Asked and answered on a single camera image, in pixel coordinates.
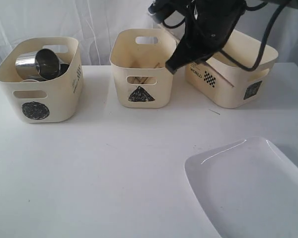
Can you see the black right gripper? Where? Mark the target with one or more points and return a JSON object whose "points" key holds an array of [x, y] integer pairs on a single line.
{"points": [[209, 24]]}

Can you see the steel bowl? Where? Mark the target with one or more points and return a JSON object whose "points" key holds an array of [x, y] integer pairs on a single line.
{"points": [[63, 69]]}

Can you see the white rectangular plate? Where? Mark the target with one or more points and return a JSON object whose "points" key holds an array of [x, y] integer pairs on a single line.
{"points": [[247, 189]]}

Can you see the steel mug with wire handle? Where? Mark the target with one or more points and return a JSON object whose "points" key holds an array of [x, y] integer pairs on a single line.
{"points": [[47, 64]]}

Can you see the steel mug front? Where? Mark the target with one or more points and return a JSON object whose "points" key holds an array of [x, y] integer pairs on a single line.
{"points": [[25, 65]]}

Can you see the white plastic bowl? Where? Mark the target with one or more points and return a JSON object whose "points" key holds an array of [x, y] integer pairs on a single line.
{"points": [[29, 80]]}

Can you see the cream bin square mark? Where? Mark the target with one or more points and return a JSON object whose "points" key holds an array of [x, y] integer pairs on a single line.
{"points": [[248, 85]]}

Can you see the cream bin triangle mark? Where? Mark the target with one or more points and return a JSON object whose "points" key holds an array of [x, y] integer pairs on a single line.
{"points": [[138, 65]]}

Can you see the white curtain backdrop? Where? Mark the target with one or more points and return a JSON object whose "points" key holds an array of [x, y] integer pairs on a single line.
{"points": [[96, 24]]}

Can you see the cream bin circle mark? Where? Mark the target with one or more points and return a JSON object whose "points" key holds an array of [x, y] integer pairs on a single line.
{"points": [[48, 101]]}

